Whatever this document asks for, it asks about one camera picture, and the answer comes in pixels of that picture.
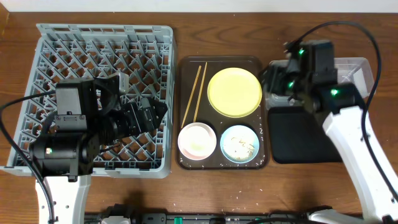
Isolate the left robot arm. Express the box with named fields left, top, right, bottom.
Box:
left=29, top=77, right=168, bottom=223

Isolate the wooden chopstick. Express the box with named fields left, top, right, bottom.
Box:
left=181, top=65, right=201, bottom=128
left=193, top=62, right=208, bottom=123

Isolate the light blue bowl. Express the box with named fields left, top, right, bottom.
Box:
left=220, top=125, right=260, bottom=164

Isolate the clear plastic waste bin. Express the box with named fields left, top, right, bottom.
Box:
left=264, top=57, right=374, bottom=110

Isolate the yellow round plate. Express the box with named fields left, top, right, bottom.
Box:
left=207, top=67, right=262, bottom=118

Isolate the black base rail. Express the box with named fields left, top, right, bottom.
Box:
left=83, top=212, right=308, bottom=224

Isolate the grey plastic dishwasher rack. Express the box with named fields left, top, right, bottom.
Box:
left=14, top=24, right=177, bottom=179

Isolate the black plastic waste tray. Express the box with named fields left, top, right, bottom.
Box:
left=267, top=106, right=341, bottom=164

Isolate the dark brown serving tray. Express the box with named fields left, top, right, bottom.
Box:
left=175, top=55, right=269, bottom=170

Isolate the white round bowl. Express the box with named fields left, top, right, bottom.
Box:
left=177, top=123, right=217, bottom=161

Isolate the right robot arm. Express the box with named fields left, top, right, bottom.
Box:
left=261, top=40, right=397, bottom=223

